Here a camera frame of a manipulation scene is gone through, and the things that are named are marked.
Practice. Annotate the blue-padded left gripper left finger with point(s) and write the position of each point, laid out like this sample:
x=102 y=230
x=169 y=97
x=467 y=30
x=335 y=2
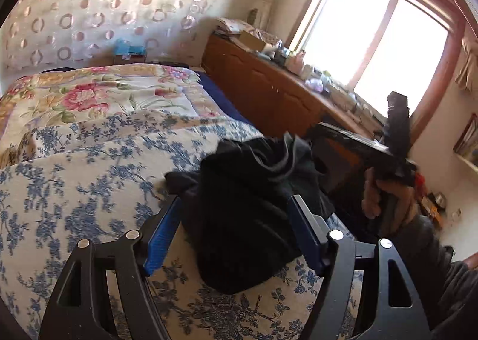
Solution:
x=158 y=232

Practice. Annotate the wood-framed window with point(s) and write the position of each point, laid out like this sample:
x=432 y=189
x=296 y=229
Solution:
x=374 y=47

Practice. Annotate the cardboard box on cabinet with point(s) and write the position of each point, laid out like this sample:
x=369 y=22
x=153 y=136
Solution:
x=251 y=42

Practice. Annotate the pink rose floral quilt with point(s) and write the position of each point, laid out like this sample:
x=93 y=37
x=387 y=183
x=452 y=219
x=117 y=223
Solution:
x=62 y=98

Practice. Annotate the navy blue bed sheet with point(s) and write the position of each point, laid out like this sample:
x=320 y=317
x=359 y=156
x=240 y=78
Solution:
x=220 y=99

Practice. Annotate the person's right hand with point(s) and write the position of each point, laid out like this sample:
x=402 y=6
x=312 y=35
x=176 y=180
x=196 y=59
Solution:
x=393 y=203

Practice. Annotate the blue floral bedspread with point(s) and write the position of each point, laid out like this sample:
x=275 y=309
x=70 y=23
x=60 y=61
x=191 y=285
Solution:
x=101 y=178

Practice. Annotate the white circle-patterned curtain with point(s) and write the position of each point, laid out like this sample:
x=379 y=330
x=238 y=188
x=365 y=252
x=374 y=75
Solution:
x=38 y=34

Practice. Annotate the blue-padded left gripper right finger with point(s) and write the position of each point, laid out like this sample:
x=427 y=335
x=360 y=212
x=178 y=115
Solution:
x=311 y=234

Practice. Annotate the black printed t-shirt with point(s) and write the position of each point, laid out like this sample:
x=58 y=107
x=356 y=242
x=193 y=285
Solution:
x=235 y=208

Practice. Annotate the grey sleeve forearm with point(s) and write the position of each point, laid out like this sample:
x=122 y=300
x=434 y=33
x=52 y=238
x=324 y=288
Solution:
x=447 y=288

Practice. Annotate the light blue box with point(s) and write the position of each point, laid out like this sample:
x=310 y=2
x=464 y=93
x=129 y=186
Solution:
x=126 y=53

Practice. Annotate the wooden sideboard cabinet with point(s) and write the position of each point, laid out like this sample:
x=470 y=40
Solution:
x=274 y=100

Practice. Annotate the clutter items on cabinet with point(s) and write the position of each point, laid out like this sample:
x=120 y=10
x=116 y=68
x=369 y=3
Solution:
x=314 y=80

